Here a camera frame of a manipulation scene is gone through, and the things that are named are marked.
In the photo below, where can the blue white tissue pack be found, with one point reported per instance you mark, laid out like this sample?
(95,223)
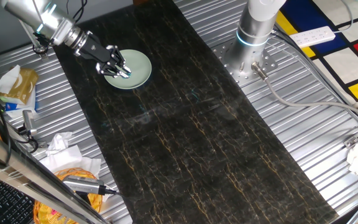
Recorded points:
(14,107)

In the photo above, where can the crumpled white tissue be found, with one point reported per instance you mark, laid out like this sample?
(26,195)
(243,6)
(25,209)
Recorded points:
(57,143)

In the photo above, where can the pale green round plate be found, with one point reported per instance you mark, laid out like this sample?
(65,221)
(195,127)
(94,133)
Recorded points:
(138,68)

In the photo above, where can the yellow wicker basket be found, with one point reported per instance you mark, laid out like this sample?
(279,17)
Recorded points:
(45,214)

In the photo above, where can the colourful block pattern cloth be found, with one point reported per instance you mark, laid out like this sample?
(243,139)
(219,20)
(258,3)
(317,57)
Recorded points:
(346,62)

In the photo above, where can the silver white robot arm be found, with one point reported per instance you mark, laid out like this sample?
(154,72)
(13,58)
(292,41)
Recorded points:
(42,18)

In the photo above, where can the dark marble pattern mat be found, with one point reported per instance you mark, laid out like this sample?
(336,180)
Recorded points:
(182,140)

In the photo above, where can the small silver depth camera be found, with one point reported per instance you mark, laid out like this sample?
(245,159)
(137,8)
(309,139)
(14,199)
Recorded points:
(29,121)

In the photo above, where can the aluminium frame beam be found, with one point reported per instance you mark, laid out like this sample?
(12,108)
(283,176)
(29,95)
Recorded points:
(26,174)

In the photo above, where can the ribbed silver depth camera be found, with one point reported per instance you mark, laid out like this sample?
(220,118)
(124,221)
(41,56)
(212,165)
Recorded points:
(82,185)

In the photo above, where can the white power strip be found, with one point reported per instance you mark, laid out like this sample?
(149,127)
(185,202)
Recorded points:
(312,36)

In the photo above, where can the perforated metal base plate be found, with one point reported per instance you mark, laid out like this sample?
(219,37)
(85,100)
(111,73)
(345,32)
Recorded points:
(270,63)

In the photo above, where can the gold tissue box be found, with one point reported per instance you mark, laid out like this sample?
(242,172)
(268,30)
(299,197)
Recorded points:
(23,84)

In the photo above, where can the black computer keyboard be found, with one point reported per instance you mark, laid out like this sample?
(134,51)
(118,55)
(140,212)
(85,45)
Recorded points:
(2,202)

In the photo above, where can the metal pole with foot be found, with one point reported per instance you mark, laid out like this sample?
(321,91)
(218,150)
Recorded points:
(43,56)

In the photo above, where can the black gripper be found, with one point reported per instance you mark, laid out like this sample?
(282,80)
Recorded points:
(96,49)

